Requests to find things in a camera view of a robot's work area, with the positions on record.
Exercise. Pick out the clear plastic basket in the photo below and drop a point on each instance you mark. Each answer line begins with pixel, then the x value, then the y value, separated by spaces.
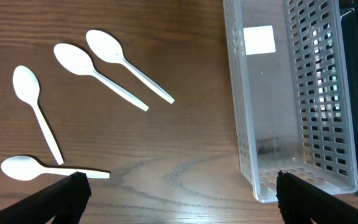
pixel 290 94

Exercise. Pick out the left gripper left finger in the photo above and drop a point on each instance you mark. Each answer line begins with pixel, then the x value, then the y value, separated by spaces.
pixel 62 202

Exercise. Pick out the white plastic spoon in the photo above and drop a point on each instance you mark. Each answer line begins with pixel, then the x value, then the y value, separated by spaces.
pixel 27 89
pixel 108 49
pixel 26 168
pixel 77 61

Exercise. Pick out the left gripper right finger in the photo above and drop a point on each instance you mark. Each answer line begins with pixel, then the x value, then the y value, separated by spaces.
pixel 302 202

